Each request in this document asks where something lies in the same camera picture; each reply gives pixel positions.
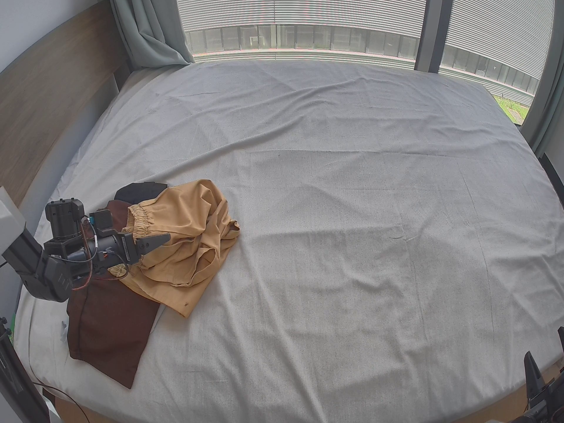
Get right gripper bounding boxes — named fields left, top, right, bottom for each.
left=523, top=326, right=564, bottom=423

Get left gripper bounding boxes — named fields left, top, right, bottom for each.
left=90, top=232, right=138, bottom=267

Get mustard yellow shorts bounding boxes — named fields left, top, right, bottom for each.
left=108, top=179, right=241, bottom=317

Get black garment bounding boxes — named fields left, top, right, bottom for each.
left=115, top=182, right=170, bottom=204

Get brown shorts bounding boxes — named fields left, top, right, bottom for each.
left=66, top=199, right=161, bottom=390

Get grey-green curtain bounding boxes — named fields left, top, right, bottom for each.
left=105, top=0, right=195, bottom=70

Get bed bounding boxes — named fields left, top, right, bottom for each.
left=0, top=0, right=564, bottom=423

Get window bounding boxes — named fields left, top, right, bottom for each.
left=169, top=0, right=564, bottom=157

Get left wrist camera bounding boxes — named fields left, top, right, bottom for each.
left=89, top=210, right=113, bottom=239

